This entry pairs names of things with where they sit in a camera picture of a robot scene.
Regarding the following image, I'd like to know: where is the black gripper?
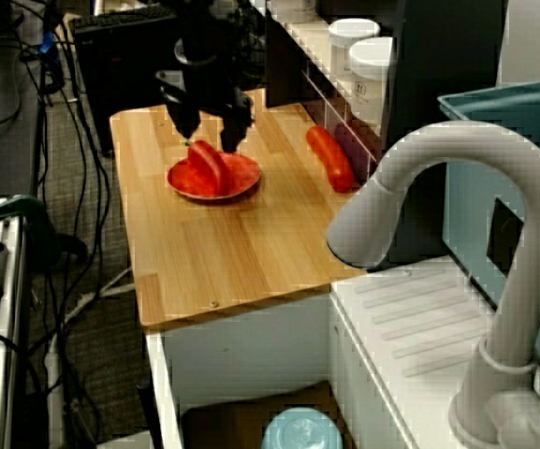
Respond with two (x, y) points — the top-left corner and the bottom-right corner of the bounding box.
(155, 41), (255, 153)

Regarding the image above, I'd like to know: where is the red toy pepper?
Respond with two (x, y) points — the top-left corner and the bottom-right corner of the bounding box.
(183, 138), (234, 196)

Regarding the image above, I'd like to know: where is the red round plate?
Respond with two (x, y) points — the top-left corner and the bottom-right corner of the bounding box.
(167, 152), (262, 203)

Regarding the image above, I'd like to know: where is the dark tiled backsplash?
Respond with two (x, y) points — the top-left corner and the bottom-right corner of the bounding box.
(264, 13), (386, 188)

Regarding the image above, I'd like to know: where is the black computer tower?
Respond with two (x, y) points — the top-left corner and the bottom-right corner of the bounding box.
(72, 7), (182, 156)

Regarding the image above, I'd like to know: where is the orange toy sausage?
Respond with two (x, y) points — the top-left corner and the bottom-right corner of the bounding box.
(306, 124), (358, 194)

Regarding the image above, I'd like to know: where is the white lidded jar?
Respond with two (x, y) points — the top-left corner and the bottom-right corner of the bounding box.
(328, 17), (382, 79)
(348, 36), (395, 123)

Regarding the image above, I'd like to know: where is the blue tape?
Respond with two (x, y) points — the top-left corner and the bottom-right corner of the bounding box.
(38, 31), (60, 56)

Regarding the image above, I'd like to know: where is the dark grey upright panel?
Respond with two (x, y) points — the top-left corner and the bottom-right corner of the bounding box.
(381, 0), (509, 270)

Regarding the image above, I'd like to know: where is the grey curved faucet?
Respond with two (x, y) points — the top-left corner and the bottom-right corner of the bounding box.
(326, 120), (540, 445)

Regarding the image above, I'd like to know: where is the white sink unit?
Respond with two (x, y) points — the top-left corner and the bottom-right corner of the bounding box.
(145, 256), (540, 449)

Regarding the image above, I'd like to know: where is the teal plastic bin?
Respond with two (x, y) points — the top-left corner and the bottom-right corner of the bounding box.
(437, 78), (540, 389)

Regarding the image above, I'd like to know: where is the brown board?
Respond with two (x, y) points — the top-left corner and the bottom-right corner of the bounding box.
(182, 379), (358, 449)

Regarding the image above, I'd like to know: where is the light blue bowl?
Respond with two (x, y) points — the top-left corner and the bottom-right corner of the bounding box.
(260, 406), (344, 449)

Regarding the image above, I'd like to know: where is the aluminium frame rail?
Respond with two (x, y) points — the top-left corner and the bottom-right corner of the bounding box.
(0, 200), (32, 449)

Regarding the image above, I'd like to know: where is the grey faucet handle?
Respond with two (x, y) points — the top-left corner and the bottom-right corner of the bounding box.
(498, 390), (540, 449)

